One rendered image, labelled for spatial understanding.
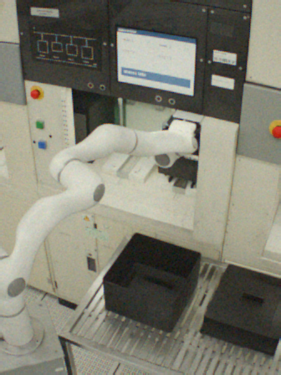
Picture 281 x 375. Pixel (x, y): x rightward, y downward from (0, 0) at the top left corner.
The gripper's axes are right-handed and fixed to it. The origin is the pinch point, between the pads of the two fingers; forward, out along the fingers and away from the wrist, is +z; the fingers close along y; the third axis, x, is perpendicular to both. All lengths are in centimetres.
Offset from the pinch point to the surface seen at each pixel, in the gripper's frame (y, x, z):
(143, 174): -17.9, -29.2, -6.7
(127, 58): -14.7, 37.4, -29.5
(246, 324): 47, -33, -68
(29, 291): -81, -119, -28
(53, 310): -61, -119, -33
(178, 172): -0.9, -22.3, -8.2
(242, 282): 40, -33, -49
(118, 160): -32.9, -29.2, -1.0
